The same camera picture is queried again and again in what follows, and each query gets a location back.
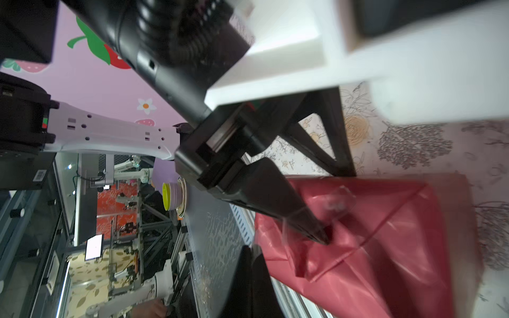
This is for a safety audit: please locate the maroon wrapping paper sheet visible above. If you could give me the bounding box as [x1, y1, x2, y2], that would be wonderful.
[254, 174, 483, 317]

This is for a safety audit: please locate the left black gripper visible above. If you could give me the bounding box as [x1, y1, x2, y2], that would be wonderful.
[67, 1, 304, 199]

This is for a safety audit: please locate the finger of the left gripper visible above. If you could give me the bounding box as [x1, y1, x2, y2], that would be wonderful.
[214, 158, 330, 245]
[280, 87, 357, 177]

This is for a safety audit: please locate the floral table mat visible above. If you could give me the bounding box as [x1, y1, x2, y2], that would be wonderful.
[262, 83, 508, 317]

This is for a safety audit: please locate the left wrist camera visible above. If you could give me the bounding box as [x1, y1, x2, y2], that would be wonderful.
[205, 1, 508, 124]

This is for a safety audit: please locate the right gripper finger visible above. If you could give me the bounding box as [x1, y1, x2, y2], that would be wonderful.
[219, 245, 284, 318]

